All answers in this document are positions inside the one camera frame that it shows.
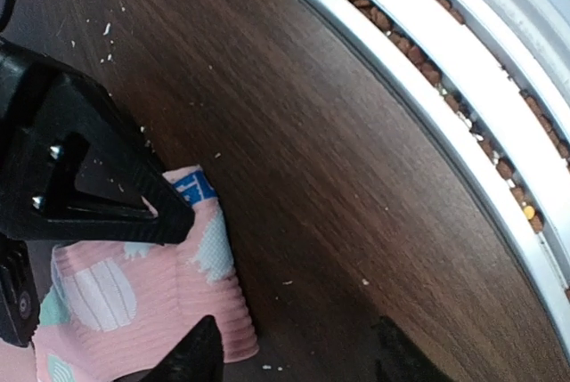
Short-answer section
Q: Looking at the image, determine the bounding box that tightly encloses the aluminium front rail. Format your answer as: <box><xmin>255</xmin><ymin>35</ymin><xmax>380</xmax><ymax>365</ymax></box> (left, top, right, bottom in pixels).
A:
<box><xmin>303</xmin><ymin>0</ymin><xmax>569</xmax><ymax>343</ymax></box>

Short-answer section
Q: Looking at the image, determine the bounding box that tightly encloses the pink patterned sock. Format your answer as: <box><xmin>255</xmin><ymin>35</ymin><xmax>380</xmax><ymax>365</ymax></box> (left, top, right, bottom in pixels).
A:
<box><xmin>31</xmin><ymin>163</ymin><xmax>260</xmax><ymax>382</ymax></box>

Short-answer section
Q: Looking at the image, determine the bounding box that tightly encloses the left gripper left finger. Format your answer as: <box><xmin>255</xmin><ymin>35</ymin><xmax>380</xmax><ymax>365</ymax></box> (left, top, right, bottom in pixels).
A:
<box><xmin>141</xmin><ymin>315</ymin><xmax>224</xmax><ymax>382</ymax></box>

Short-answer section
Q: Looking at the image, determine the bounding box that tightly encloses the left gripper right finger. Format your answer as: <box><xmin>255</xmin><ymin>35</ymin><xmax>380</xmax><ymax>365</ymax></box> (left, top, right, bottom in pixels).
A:
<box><xmin>374</xmin><ymin>316</ymin><xmax>452</xmax><ymax>382</ymax></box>

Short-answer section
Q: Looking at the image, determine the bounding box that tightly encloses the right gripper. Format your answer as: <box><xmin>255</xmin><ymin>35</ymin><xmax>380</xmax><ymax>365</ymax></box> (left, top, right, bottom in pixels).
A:
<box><xmin>0</xmin><ymin>0</ymin><xmax>197</xmax><ymax>350</ymax></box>

